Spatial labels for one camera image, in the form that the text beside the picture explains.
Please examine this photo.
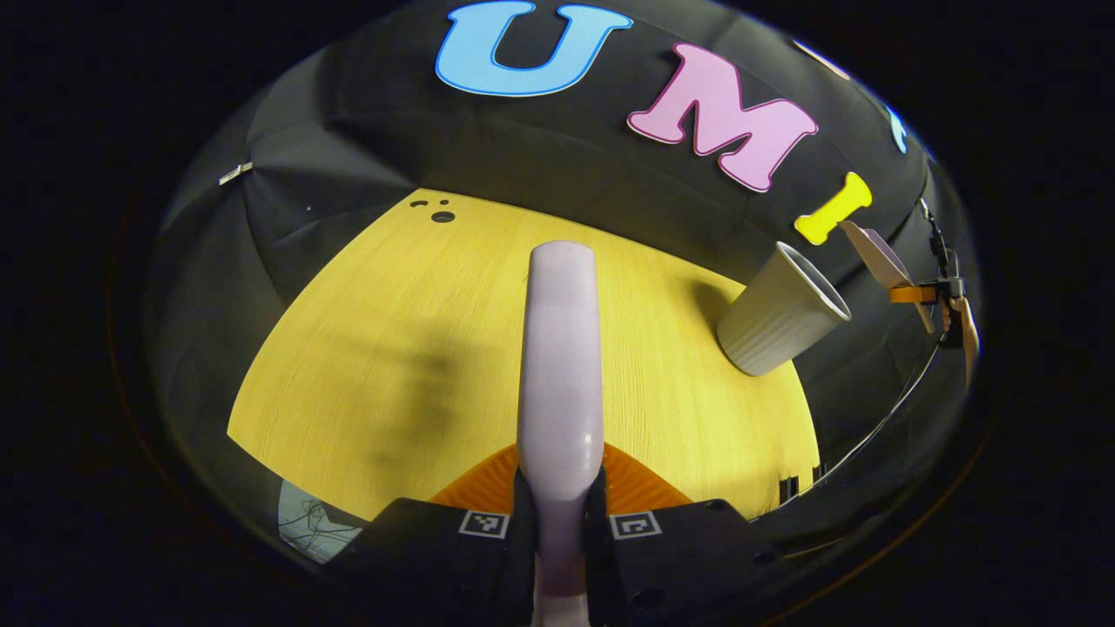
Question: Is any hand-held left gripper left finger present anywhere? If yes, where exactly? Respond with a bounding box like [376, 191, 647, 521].
[335, 442, 537, 627]

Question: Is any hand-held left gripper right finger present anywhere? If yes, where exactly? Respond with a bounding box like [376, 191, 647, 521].
[585, 442, 789, 627]

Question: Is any pale purple dustpan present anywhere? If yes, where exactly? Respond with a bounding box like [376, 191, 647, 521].
[838, 219, 937, 334]

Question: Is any grey ribbed garbage bin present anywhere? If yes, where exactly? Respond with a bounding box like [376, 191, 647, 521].
[716, 241, 853, 377]

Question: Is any pale purple small broom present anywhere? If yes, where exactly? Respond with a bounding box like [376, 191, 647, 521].
[517, 241, 605, 627]

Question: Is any wooden desktop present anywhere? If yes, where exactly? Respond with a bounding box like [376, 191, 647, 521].
[226, 188, 821, 523]

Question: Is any black backdrop cloth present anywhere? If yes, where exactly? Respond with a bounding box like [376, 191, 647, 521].
[144, 0, 981, 558]

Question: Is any thin black cable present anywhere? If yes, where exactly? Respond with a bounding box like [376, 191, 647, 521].
[800, 199, 963, 502]

